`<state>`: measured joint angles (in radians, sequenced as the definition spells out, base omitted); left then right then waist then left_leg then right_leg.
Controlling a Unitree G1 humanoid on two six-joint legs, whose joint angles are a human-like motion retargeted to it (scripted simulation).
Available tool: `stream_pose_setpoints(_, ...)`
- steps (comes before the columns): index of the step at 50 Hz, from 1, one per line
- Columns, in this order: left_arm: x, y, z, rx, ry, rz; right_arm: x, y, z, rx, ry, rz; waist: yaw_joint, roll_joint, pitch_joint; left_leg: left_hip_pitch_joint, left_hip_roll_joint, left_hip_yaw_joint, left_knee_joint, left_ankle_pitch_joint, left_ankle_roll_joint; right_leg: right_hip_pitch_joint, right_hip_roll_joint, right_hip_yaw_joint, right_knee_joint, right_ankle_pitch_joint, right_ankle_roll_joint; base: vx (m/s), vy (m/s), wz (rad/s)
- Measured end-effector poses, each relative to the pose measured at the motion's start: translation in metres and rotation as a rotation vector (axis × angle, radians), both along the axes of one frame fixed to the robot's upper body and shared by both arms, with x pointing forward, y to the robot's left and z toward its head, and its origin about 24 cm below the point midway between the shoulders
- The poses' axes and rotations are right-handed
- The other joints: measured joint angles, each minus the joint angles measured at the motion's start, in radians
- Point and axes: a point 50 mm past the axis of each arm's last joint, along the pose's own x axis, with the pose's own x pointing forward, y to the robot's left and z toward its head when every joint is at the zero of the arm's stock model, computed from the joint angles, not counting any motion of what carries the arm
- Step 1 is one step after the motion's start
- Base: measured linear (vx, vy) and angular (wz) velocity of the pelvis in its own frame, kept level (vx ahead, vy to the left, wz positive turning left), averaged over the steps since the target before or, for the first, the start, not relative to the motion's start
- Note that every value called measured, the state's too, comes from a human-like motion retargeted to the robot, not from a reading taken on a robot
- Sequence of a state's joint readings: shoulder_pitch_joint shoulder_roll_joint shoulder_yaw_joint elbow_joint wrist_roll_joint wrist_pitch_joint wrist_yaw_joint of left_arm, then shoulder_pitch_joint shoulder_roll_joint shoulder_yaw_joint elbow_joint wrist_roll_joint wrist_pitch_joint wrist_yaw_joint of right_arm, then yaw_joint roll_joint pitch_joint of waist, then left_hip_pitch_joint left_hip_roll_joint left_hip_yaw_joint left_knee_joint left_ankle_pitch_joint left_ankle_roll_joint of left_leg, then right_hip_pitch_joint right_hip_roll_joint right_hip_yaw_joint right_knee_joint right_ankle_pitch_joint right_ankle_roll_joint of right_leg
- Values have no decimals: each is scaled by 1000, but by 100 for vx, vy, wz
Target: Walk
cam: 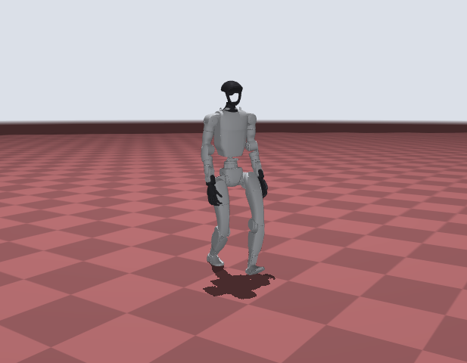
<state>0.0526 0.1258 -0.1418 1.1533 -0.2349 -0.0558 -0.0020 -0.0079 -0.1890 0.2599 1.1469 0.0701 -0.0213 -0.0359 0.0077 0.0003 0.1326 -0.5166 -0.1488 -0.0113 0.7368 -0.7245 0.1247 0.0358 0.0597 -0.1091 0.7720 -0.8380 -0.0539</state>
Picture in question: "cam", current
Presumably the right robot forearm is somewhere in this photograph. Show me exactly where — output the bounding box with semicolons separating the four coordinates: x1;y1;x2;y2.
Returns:
201;144;216;183

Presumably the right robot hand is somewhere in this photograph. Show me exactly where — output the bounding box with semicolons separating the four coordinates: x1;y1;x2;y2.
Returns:
206;175;223;206

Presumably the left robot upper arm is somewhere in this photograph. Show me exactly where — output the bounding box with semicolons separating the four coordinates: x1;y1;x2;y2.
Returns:
245;112;257;151

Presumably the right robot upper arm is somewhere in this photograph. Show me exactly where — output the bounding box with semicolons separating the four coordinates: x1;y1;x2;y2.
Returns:
201;113;220;155

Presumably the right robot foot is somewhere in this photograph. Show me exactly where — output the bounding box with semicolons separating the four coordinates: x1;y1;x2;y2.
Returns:
207;253;224;266

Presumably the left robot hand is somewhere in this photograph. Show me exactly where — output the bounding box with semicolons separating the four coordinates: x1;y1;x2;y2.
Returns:
258;169;268;198

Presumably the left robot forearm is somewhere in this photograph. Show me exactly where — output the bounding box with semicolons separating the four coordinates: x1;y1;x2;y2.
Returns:
249;145;262;177

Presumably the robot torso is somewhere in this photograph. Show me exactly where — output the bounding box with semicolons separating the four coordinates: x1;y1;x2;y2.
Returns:
213;107;248;187

